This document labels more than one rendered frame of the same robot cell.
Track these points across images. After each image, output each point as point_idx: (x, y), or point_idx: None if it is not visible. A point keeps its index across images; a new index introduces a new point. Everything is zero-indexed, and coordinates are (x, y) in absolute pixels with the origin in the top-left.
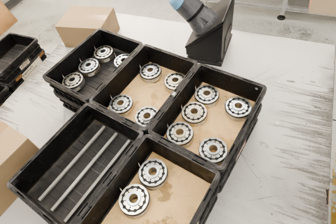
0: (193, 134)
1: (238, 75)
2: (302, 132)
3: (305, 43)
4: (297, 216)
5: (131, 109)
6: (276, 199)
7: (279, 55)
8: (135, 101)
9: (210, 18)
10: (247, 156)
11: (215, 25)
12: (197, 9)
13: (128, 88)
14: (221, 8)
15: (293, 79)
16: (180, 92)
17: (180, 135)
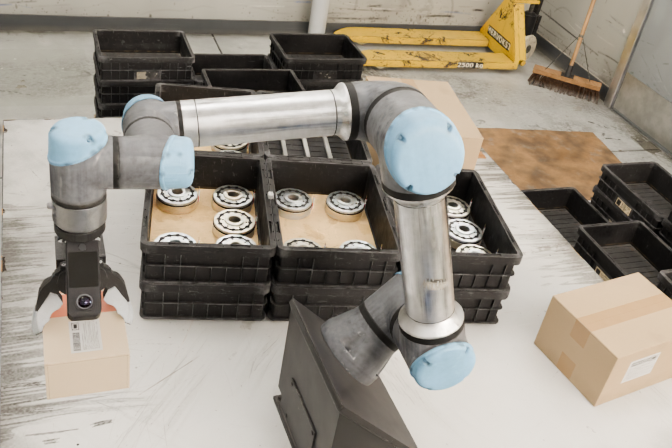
0: (216, 212)
1: (222, 393)
2: None
3: None
4: (41, 235)
5: (325, 206)
6: None
7: None
8: (334, 222)
9: (333, 320)
10: (131, 269)
11: (308, 311)
12: (366, 300)
13: (366, 234)
14: (338, 368)
15: (98, 429)
16: (265, 203)
17: (228, 191)
